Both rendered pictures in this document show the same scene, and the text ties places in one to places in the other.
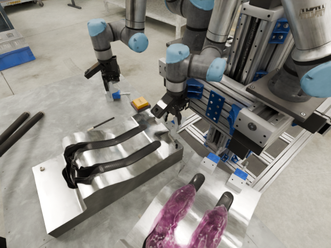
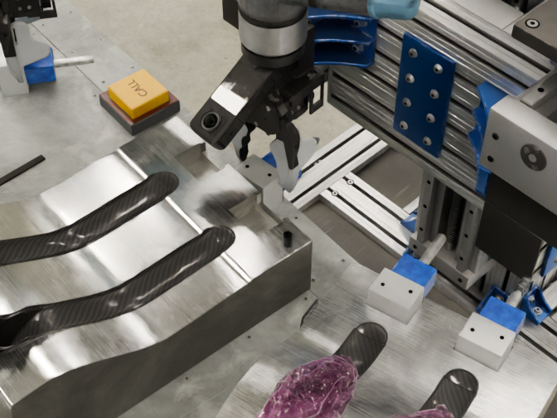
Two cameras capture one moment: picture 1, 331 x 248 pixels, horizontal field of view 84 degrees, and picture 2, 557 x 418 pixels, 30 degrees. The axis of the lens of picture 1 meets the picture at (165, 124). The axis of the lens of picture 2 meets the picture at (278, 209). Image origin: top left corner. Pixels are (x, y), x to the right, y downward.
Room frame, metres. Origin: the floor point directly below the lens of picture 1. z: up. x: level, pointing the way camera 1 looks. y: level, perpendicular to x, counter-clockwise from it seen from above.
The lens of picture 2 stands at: (-0.33, 0.03, 1.78)
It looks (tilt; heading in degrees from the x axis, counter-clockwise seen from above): 49 degrees down; 355
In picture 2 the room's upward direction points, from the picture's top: straight up
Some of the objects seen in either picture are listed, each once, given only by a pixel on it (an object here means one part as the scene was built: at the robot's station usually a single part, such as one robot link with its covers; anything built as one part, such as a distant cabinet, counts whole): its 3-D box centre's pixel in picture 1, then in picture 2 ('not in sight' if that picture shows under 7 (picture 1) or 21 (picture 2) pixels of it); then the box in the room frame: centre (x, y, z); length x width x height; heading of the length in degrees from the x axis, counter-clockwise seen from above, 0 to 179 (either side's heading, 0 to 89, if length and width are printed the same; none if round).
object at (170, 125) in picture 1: (177, 123); (283, 165); (0.59, -0.05, 0.83); 0.13 x 0.05 x 0.05; 133
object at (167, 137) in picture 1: (168, 140); (259, 224); (0.45, -0.01, 0.87); 0.05 x 0.05 x 0.04; 35
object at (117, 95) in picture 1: (118, 94); (46, 65); (0.81, 0.26, 0.83); 0.13 x 0.05 x 0.05; 96
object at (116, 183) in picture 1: (110, 158); (61, 294); (0.37, 0.21, 0.87); 0.50 x 0.26 x 0.14; 125
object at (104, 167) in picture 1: (112, 150); (72, 264); (0.37, 0.19, 0.92); 0.35 x 0.16 x 0.09; 125
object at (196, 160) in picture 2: (154, 124); (202, 172); (0.54, 0.05, 0.87); 0.05 x 0.05 x 0.04; 35
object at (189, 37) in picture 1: (197, 34); not in sight; (0.95, -0.16, 1.09); 0.15 x 0.15 x 0.10
